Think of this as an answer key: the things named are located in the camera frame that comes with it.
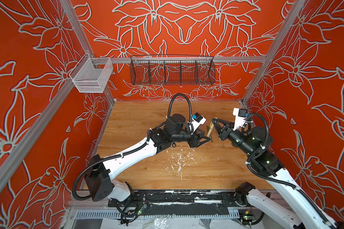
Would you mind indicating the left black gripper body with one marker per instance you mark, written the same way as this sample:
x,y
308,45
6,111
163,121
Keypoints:
x,y
193,141

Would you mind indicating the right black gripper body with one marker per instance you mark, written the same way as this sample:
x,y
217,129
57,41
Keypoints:
x,y
223,131

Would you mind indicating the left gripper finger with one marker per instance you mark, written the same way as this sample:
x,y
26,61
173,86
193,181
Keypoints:
x,y
202,134
203,141

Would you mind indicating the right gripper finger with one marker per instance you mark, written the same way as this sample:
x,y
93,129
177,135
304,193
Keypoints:
x,y
224,122
218,127

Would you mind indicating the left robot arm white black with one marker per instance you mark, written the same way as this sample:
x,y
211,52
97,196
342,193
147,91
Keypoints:
x,y
101,173

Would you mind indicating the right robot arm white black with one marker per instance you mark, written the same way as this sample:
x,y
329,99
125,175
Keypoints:
x,y
251,135

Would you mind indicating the clear plastic bin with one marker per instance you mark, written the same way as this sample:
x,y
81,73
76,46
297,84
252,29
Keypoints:
x,y
91,75

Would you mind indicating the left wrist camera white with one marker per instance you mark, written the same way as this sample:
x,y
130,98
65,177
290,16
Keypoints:
x,y
196,120

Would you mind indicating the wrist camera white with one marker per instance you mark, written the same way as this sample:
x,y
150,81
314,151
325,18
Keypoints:
x,y
196,120
240,118

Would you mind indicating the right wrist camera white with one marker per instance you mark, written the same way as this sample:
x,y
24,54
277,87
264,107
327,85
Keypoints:
x,y
240,118

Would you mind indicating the black wire mesh basket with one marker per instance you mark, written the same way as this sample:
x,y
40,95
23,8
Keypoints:
x,y
158,73

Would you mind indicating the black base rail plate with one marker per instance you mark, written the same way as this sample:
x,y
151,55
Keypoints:
x,y
227,198

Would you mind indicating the aluminium frame rail back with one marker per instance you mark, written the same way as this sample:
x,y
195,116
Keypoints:
x,y
217,59

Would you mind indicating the aluminium frame rail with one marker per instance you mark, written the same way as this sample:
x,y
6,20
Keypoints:
x,y
287,23
16,157
217,59

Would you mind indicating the aluminium frame rail left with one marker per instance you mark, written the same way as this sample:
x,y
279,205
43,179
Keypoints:
x,y
16,157

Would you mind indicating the aluminium frame rail right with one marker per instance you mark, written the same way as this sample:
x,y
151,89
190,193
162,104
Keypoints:
x,y
287,23

